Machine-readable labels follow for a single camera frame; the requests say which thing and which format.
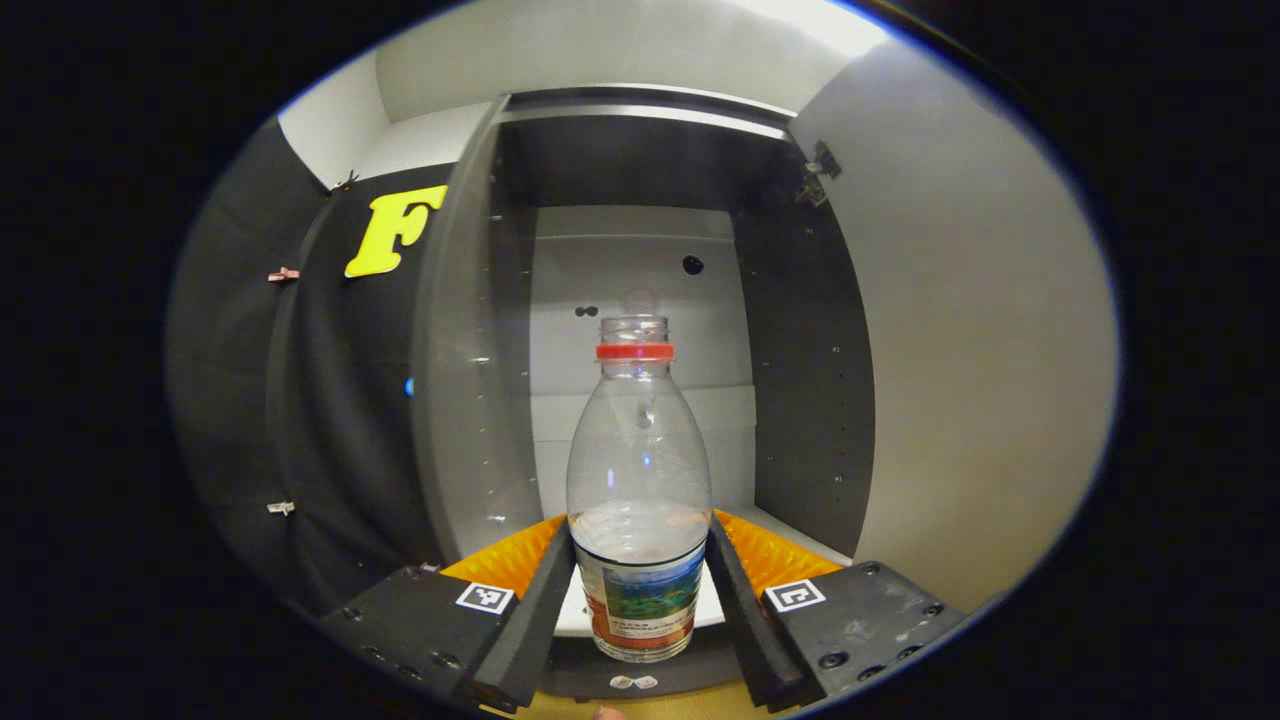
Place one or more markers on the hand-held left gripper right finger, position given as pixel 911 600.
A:
pixel 760 630

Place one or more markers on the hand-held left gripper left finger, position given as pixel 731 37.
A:
pixel 520 620

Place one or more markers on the clear plastic bottle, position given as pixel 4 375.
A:
pixel 640 470

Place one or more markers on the dark grey cabinet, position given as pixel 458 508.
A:
pixel 470 400

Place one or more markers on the beige cabinet door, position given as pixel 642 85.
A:
pixel 980 350

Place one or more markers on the white clothes peg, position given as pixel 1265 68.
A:
pixel 281 508

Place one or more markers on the black backdrop cloth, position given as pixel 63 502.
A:
pixel 330 400

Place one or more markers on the pink clothes peg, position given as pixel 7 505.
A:
pixel 283 274

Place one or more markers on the black binder clip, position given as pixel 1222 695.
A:
pixel 345 183

